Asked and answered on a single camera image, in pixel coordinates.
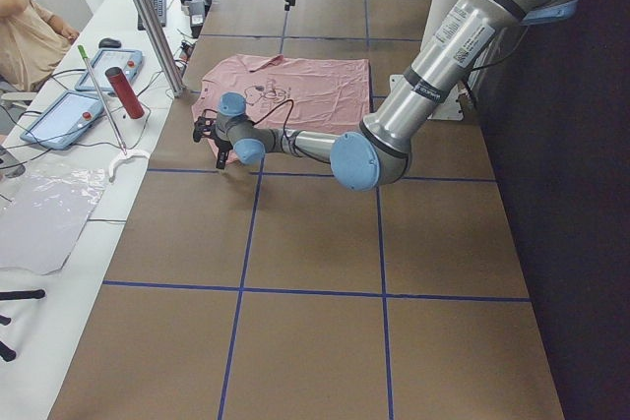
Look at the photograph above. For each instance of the pink Snoopy t-shirt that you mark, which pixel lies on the pink Snoopy t-shirt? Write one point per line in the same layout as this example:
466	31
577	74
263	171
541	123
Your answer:
285	105

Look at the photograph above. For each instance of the white plastic hanger hook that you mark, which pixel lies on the white plastic hanger hook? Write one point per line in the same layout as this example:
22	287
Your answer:
123	157

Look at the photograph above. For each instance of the red cylindrical bottle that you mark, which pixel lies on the red cylindrical bottle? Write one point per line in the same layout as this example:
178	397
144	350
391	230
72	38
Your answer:
124	92

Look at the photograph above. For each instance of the far blue teach pendant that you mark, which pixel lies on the far blue teach pendant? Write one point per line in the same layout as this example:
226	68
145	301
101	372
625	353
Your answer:
129	61

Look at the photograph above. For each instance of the blue teach pendant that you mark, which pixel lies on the blue teach pendant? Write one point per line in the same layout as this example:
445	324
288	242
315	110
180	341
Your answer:
129	61
64	121

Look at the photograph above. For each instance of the black keyboard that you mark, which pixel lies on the black keyboard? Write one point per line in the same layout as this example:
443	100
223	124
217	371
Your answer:
160	8

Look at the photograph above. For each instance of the black computer mouse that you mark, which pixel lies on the black computer mouse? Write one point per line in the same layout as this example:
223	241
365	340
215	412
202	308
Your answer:
110	43

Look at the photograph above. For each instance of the near blue teach pendant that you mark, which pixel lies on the near blue teach pendant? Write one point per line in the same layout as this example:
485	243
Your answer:
64	121

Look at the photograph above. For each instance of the green tipped metal rod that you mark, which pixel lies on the green tipped metal rod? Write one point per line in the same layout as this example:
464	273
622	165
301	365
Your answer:
101	96

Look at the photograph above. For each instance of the clear plastic bag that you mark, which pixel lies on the clear plastic bag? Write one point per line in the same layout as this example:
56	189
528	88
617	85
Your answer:
45	218

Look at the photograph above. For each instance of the seated person beige shirt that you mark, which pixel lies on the seated person beige shirt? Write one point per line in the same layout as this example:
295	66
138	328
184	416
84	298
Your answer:
33	42

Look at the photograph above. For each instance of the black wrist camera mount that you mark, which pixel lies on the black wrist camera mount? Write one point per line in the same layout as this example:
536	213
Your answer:
204	128

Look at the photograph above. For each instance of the aluminium frame post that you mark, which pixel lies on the aluminium frame post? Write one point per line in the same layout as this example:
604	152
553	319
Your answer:
160	45

